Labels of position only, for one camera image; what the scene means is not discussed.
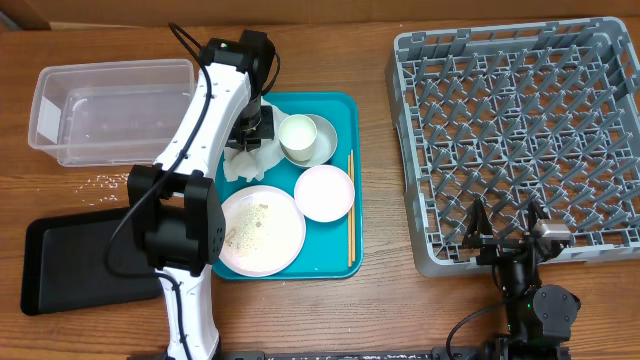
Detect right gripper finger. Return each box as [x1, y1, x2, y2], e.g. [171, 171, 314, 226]
[527, 200, 549, 234]
[462, 198, 494, 249]

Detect white napkin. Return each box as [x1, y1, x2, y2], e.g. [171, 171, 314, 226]
[222, 100, 288, 182]

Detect pink bowl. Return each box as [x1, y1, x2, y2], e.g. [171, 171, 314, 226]
[294, 165, 355, 223]

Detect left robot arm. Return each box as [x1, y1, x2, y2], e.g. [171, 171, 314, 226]
[122, 24, 280, 359]

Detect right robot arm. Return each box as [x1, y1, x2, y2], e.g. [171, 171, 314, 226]
[446, 198, 581, 360]

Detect pale green cup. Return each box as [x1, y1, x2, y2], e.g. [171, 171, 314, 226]
[279, 114, 317, 162]

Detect teal serving tray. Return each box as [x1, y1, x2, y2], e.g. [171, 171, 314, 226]
[215, 92, 364, 281]

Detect grey small plate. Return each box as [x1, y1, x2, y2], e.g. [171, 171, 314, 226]
[280, 114, 338, 168]

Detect grey dish rack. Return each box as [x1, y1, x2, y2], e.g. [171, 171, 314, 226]
[386, 17, 639, 277]

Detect clear plastic bin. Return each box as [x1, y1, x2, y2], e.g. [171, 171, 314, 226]
[28, 59, 195, 167]

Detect scattered rice grains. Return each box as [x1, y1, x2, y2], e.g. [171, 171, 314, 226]
[72, 173, 129, 207]

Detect black plastic tray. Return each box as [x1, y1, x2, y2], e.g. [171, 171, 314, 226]
[20, 208, 163, 316]

